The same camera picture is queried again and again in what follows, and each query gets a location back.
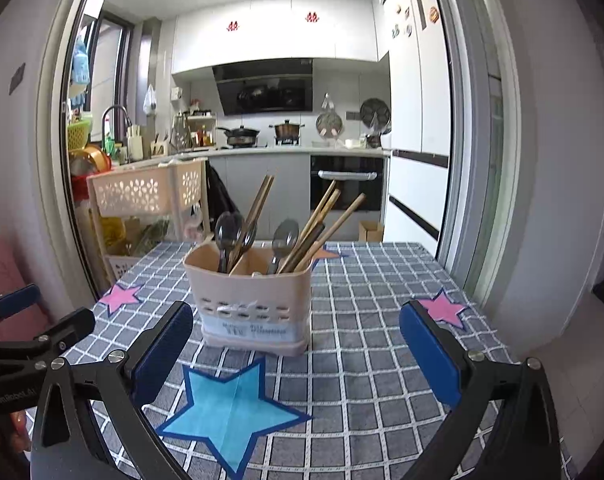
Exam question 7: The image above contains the kitchen faucet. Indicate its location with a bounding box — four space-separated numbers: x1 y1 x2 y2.
101 104 133 157

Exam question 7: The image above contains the plain bamboo chopstick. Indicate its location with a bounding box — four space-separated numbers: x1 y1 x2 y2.
277 180 337 274

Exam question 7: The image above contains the pink chair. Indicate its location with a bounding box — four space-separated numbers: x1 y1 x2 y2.
0 238 49 341

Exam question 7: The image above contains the beige perforated storage trolley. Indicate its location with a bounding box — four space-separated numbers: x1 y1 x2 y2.
87 157 211 284

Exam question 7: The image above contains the black jacket on trolley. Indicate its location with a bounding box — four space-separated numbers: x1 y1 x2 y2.
205 160 239 240

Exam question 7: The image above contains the bronze cooking pot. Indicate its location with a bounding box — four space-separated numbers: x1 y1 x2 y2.
270 119 304 145

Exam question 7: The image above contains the black wok on stove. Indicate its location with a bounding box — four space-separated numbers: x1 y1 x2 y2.
217 126 259 148

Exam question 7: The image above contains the pink plastic utensil holder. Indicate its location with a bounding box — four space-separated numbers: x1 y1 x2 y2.
183 243 311 356

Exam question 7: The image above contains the grey checked tablecloth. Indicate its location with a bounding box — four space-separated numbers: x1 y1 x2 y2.
23 238 578 480

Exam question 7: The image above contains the cardboard box on floor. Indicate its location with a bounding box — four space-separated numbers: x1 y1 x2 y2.
358 220 384 243

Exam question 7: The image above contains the black built-in oven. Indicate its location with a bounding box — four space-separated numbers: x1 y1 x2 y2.
309 155 385 211

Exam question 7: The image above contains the white refrigerator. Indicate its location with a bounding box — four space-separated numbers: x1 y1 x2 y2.
379 0 453 255

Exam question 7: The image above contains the dark brown wooden chopstick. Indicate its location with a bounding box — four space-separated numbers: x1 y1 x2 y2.
226 173 273 276

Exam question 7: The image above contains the yellow patterned chopstick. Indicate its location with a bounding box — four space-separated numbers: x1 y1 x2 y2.
281 187 341 273

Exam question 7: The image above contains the black range hood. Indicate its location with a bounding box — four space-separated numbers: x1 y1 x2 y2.
212 58 314 116

